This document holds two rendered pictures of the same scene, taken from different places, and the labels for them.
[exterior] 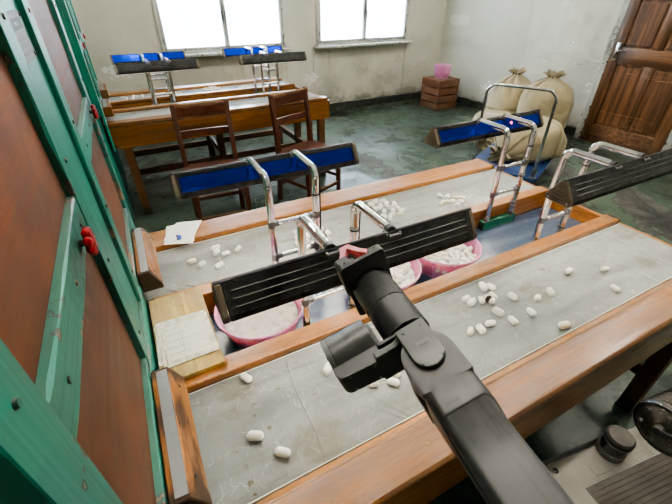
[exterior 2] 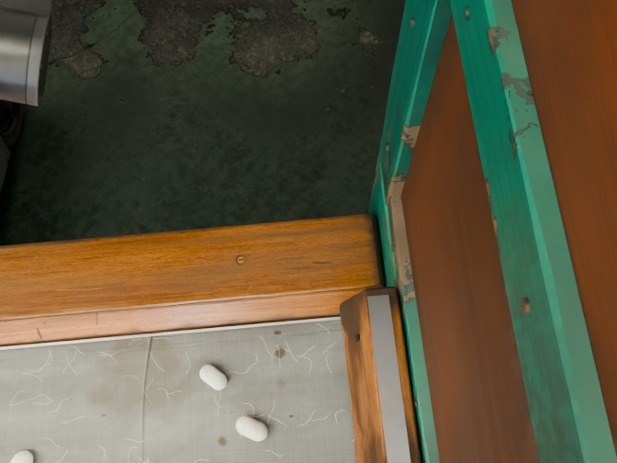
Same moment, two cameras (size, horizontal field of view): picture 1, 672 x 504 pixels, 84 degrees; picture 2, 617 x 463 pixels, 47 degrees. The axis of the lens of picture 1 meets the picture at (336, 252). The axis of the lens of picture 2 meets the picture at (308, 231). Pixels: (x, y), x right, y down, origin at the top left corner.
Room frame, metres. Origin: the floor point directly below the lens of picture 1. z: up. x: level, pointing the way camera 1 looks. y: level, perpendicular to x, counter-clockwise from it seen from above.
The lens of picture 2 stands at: (0.47, 0.27, 1.55)
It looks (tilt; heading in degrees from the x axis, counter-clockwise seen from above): 70 degrees down; 205
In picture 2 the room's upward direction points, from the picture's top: 2 degrees counter-clockwise
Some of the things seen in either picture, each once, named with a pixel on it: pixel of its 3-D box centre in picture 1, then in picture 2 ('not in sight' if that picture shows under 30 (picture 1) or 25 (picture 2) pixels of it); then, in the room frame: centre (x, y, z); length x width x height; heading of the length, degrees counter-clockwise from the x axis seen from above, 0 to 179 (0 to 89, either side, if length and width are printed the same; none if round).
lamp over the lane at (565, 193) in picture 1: (624, 171); not in sight; (1.11, -0.91, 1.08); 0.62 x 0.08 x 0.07; 118
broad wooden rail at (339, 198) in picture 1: (346, 211); not in sight; (1.59, -0.05, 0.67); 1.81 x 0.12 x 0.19; 118
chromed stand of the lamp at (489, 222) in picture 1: (494, 172); not in sight; (1.54, -0.69, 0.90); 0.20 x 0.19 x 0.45; 118
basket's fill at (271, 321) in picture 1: (261, 319); not in sight; (0.83, 0.23, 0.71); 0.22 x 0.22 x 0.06
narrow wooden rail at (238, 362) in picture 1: (448, 290); not in sight; (0.96, -0.38, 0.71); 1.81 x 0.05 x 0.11; 118
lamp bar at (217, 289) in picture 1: (360, 253); not in sight; (0.66, -0.05, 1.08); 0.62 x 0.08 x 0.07; 118
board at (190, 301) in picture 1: (183, 329); not in sight; (0.73, 0.42, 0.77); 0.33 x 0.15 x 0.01; 28
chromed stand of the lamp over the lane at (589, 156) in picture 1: (580, 210); not in sight; (1.18, -0.88, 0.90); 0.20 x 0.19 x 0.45; 118
